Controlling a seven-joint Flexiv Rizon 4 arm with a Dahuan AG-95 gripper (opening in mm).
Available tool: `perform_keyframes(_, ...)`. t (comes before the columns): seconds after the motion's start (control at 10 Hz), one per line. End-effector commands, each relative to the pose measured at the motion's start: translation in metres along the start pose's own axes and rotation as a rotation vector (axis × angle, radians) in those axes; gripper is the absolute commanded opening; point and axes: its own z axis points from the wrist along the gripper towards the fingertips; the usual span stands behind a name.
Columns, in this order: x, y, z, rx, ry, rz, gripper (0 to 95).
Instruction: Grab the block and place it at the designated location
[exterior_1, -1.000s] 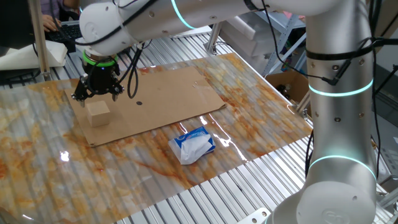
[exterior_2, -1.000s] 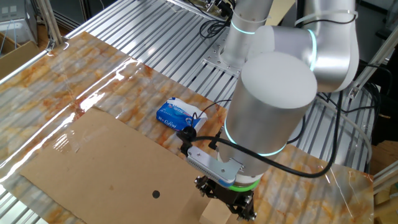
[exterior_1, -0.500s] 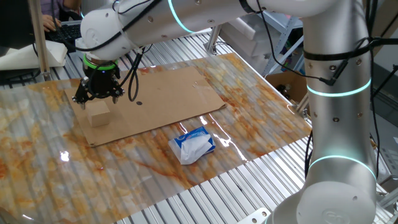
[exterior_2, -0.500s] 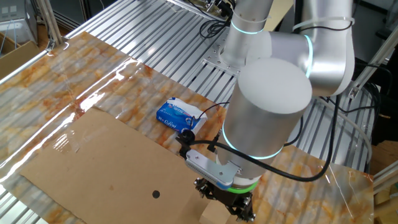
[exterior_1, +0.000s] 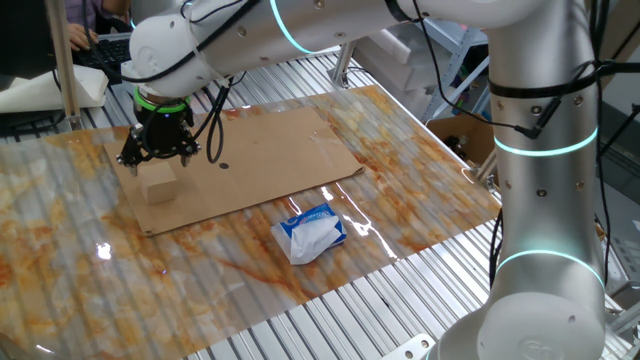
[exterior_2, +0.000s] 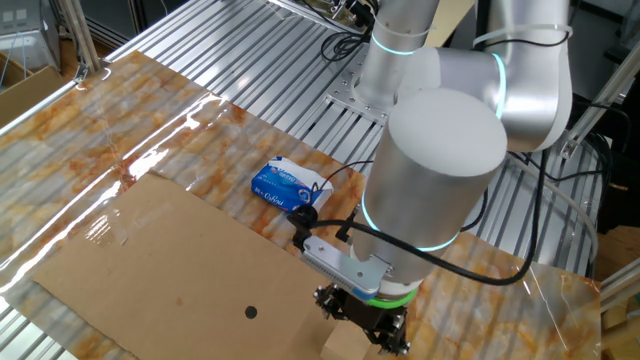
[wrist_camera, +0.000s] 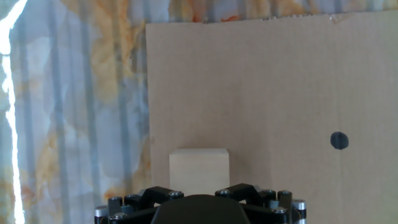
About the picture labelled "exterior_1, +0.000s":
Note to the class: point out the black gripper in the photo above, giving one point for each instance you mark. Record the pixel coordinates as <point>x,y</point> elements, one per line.
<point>162,132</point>

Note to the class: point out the light wooden cube block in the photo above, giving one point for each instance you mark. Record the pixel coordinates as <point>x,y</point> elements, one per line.
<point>159,185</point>

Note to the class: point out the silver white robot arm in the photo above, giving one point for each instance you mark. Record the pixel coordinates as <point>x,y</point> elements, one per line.
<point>545,200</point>

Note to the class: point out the person's hand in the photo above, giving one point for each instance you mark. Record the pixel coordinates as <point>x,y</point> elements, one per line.
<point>82,39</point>

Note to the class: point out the black keyboard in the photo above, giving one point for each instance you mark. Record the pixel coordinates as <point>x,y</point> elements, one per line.
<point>102,52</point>

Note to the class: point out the brown cardboard sheet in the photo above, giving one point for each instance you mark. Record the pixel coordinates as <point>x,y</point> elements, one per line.
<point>280,160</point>

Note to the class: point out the marble pattern plastic sheet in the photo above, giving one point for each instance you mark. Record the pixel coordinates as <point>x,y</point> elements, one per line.
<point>100,280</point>

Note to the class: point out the clear tape piece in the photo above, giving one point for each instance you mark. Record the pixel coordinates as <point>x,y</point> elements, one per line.
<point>325,145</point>

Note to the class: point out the person purple shirt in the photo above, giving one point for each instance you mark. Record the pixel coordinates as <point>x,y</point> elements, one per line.
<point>82,10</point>

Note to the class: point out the blue white tissue pack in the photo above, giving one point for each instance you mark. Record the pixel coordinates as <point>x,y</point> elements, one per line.
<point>310,235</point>

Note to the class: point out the black monitor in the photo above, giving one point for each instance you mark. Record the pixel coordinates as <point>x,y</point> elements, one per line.
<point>25,40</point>

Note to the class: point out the white foam boxes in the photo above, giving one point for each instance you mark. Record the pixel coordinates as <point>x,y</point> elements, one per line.
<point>395,65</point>

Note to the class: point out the grey metal shelf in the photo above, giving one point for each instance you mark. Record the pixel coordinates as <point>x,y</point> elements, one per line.
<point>452,70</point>

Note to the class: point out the open brown cardboard box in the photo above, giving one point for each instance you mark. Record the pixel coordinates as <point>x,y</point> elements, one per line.
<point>465,135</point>

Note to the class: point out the aluminium frame post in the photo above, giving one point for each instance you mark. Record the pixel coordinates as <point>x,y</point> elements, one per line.
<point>62,60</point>
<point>345,62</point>

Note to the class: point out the diagonal aluminium frame strut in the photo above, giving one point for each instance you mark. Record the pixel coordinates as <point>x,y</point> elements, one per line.
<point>487,172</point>

